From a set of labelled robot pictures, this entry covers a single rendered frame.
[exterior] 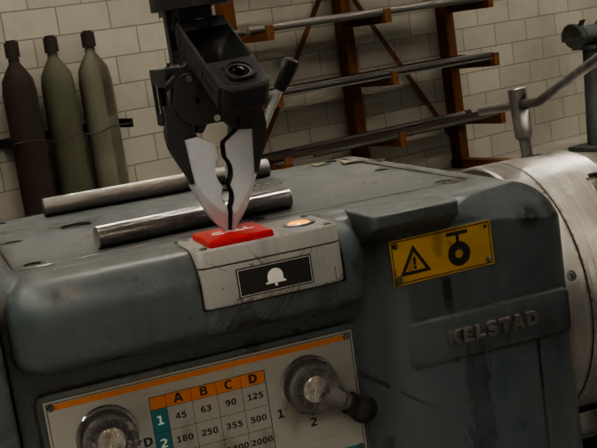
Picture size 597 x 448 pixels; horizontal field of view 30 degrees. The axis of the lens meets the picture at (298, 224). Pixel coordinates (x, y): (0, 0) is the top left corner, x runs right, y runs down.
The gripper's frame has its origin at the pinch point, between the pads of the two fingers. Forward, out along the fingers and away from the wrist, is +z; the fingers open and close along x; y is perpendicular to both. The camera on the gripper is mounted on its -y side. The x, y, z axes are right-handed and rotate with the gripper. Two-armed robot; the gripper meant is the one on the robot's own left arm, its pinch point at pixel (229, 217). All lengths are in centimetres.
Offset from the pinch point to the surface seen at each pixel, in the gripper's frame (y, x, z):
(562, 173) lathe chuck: 15.7, -44.8, 5.3
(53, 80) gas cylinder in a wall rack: 678, -80, 0
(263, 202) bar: 8.9, -6.1, 0.7
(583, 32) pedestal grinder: 726, -535, 26
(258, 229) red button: -2.1, -1.9, 1.2
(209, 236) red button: -0.2, 2.2, 1.2
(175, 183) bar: 36.2, -4.0, 0.8
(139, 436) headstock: -1.3, 11.5, 17.3
